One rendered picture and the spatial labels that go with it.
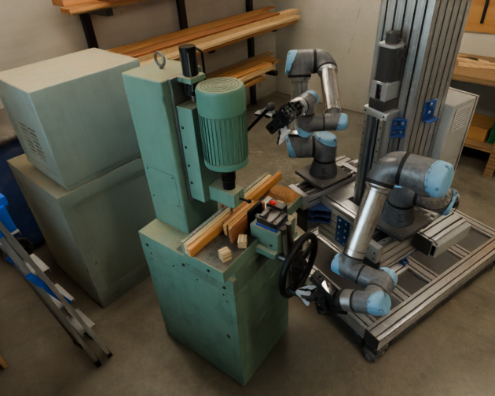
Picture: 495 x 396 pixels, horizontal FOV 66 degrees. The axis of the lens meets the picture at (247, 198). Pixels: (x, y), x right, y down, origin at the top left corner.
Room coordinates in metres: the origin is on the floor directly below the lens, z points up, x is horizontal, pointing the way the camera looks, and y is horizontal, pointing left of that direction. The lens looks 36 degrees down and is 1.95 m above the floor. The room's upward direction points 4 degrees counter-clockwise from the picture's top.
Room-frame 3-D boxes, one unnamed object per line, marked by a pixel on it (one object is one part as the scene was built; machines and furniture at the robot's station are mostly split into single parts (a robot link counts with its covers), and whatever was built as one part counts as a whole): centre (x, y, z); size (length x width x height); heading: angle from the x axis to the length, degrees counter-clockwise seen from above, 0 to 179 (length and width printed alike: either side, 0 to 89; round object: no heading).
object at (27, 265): (1.25, 1.00, 0.58); 0.27 x 0.25 x 1.16; 139
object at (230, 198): (1.32, 0.09, 1.03); 0.14 x 0.07 x 0.09; 52
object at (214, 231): (1.35, 0.04, 0.92); 0.67 x 0.02 x 0.04; 142
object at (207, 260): (1.26, -0.03, 0.87); 0.61 x 0.30 x 0.06; 142
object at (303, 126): (1.56, -0.30, 1.22); 0.11 x 0.08 x 0.11; 86
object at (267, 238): (1.21, -0.10, 0.92); 0.15 x 0.13 x 0.09; 142
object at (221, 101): (1.31, 0.07, 1.35); 0.18 x 0.18 x 0.31
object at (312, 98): (1.56, -0.28, 1.32); 0.11 x 0.08 x 0.09; 142
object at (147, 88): (1.48, 0.30, 1.16); 0.22 x 0.22 x 0.72; 52
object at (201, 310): (1.38, 0.17, 0.36); 0.58 x 0.45 x 0.71; 52
